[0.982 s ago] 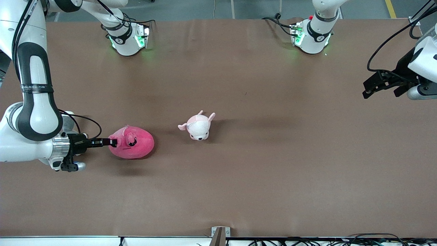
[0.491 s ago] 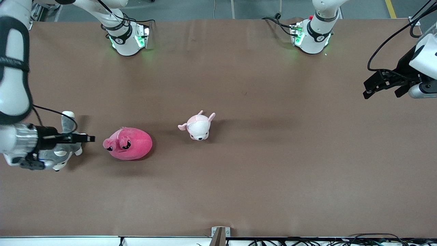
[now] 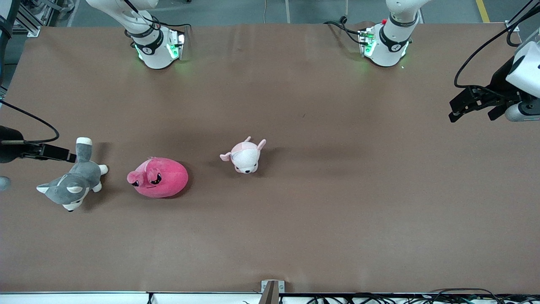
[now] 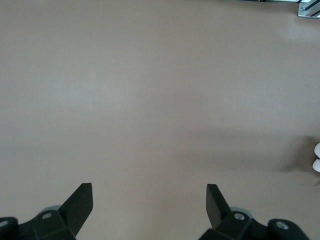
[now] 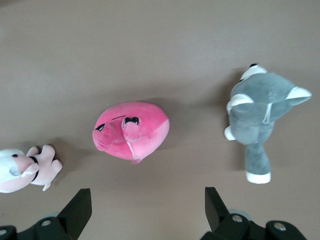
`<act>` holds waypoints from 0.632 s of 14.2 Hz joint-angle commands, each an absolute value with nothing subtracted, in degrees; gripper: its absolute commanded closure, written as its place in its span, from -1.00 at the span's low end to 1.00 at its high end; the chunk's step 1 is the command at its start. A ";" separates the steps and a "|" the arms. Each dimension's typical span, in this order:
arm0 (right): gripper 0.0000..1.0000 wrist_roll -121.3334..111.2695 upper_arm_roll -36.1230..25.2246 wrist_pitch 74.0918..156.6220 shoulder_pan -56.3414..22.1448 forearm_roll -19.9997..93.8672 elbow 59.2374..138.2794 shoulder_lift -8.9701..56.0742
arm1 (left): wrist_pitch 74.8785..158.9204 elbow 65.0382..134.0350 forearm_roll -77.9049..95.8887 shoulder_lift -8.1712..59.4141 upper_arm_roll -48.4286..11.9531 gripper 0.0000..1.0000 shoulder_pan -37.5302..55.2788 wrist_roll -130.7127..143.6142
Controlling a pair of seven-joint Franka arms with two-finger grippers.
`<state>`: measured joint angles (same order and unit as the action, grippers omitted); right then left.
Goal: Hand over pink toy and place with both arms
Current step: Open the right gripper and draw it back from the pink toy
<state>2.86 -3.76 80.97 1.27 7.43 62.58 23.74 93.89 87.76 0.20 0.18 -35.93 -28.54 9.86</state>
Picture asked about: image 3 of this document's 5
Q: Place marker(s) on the grey husky plush toy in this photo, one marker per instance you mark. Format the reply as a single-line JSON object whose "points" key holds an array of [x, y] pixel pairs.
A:
{"points": [[74, 185]]}

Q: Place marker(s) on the aluminium frame post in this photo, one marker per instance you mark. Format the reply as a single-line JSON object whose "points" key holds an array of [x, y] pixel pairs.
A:
{"points": [[512, 26], [29, 23]]}

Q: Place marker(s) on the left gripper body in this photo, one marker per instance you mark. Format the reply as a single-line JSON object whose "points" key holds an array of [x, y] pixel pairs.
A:
{"points": [[500, 81]]}

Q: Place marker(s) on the hot pink round plush toy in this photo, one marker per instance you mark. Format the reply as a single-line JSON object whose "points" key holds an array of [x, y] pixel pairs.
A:
{"points": [[162, 179]]}

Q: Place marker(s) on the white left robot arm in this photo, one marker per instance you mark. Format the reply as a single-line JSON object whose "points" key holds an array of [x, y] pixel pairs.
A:
{"points": [[390, 51]]}

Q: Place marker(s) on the white table edge rail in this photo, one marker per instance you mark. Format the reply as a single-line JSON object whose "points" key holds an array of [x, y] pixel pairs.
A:
{"points": [[76, 298]]}

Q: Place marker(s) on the metal table edge bracket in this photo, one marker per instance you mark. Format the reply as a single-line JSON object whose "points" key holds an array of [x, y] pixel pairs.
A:
{"points": [[272, 291]]}

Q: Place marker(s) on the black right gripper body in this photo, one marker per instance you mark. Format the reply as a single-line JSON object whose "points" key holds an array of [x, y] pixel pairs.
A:
{"points": [[9, 145]]}

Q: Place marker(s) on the pale pink dog plush toy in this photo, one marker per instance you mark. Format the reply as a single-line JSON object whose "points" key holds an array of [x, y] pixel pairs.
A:
{"points": [[245, 158]]}

